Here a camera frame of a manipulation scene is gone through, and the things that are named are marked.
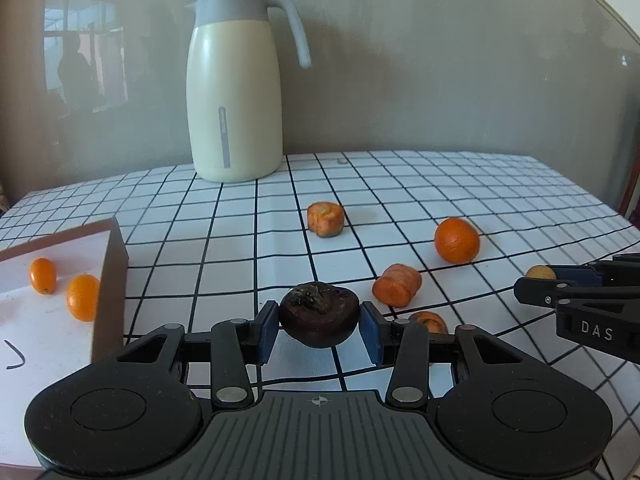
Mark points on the red-brown wooden furniture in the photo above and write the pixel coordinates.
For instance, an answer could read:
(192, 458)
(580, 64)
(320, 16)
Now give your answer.
(631, 195)

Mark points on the dark purple round fruit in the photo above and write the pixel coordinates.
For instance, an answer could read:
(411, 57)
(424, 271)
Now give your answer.
(320, 317)

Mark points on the checked tablecloth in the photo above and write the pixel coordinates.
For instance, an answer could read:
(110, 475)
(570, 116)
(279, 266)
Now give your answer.
(280, 240)

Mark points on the cream thermos jug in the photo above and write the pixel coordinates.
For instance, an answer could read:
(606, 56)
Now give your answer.
(235, 100)

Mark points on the small orange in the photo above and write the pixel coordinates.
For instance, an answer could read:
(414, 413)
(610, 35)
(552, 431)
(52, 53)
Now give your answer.
(42, 275)
(82, 297)

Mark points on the brown cardboard box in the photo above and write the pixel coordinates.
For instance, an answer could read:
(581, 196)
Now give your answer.
(45, 340)

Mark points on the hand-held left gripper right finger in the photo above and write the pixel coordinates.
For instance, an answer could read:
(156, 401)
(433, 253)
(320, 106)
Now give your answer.
(371, 332)

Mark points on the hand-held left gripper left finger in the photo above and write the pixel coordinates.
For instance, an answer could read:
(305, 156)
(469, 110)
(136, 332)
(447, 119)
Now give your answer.
(267, 332)

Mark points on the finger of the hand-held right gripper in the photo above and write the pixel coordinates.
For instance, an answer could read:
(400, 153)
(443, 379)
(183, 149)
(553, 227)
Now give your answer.
(600, 274)
(545, 292)

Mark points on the small tan round fruit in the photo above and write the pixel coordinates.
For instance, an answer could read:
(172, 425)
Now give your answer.
(540, 273)

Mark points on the carrot piece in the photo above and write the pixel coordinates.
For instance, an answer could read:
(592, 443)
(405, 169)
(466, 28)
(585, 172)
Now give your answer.
(325, 219)
(396, 285)
(430, 321)

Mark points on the medium orange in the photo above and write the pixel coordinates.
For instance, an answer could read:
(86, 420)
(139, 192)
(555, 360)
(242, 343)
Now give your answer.
(456, 240)

